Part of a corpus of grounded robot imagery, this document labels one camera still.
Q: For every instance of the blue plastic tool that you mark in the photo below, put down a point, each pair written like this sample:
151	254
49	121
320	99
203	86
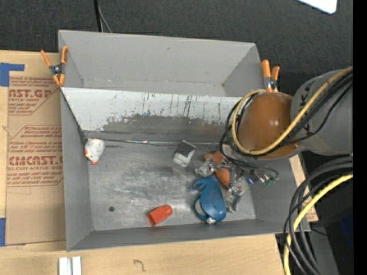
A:
211	196

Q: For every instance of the grey metal bin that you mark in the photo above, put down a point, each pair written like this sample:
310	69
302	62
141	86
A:
137	182

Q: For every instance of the brown cardboard board red print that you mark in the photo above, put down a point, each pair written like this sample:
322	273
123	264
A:
31	153

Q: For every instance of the orange toy carrot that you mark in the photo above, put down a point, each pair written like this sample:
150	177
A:
223	176

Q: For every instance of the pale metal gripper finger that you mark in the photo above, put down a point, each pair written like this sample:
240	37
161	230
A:
207	167
235	198

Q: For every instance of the red-orange plastic cap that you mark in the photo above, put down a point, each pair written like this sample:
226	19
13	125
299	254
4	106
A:
159	214

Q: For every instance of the grey and white small box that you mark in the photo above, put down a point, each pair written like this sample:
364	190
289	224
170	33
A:
185	152

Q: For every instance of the white toy chicken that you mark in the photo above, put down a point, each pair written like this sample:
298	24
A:
95	149

